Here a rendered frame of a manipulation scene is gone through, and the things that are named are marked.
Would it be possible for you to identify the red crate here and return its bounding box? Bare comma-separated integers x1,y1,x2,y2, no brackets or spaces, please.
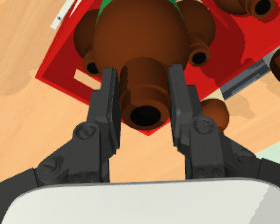
35,0,280,106

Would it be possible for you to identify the dark grey tray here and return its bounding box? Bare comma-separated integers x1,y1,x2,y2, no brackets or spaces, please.
220,58,270,101

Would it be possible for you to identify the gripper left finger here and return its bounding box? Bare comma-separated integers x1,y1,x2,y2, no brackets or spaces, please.
0,67,122,224

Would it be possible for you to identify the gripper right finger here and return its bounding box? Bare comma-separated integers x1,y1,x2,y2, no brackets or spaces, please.
168,64,280,187

